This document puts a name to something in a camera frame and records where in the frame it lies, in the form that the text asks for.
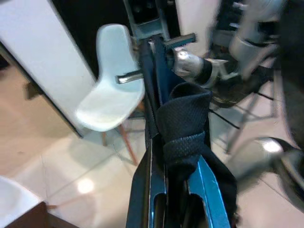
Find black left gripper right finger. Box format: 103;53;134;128
187;156;231;228

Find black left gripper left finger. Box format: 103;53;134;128
125;140;169;228

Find navy T-shirt white lettering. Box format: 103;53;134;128
139;35;239;228

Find dark brown wooden table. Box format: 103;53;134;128
30;200;62;228

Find white shell chair wooden legs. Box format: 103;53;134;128
75;23;145;164
0;175;42;228

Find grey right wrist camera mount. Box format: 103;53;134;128
210;59;240;83

